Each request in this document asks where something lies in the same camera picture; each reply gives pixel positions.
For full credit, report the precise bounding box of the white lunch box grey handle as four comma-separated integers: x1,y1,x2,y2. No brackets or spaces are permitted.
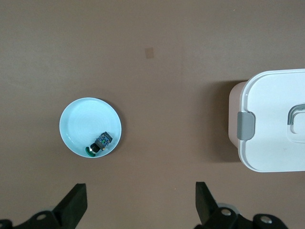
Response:
228,68,305,173

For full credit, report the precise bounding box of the light blue round plate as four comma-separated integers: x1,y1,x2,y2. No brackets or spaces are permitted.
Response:
59,96,123,158

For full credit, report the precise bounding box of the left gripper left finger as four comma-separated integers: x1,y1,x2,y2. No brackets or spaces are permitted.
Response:
51,183,88,229

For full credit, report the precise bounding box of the small blue black object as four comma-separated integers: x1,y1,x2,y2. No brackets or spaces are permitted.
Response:
85,131,112,157

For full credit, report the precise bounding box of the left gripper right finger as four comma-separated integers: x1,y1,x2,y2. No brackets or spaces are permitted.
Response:
195,181,239,229

